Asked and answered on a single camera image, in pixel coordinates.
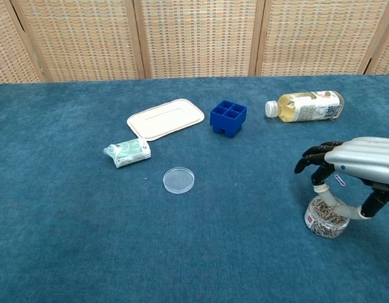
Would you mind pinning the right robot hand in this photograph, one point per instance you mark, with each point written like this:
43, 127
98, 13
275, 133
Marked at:
365, 158

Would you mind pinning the clear container of paperclips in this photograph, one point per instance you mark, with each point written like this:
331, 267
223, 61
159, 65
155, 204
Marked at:
327, 228

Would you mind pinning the white rectangular lid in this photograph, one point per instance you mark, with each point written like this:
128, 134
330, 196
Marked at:
166, 118

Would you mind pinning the paperclip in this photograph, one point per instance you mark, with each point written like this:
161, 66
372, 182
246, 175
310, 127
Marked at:
339, 180

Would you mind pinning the tea bottle with white cap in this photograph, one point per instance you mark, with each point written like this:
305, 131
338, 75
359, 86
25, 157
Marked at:
308, 107

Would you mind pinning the blue four-compartment box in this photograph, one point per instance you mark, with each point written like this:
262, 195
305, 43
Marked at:
227, 118

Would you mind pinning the clear round plastic dish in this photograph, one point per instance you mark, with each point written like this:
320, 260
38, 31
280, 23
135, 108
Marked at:
178, 180

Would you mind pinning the woven folding screen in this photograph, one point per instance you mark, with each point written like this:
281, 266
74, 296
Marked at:
197, 38

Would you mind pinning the green patterned tissue pack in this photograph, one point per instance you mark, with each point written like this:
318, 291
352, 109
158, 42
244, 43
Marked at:
128, 153

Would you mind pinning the blue felt table cover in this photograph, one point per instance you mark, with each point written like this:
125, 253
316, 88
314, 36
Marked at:
87, 236

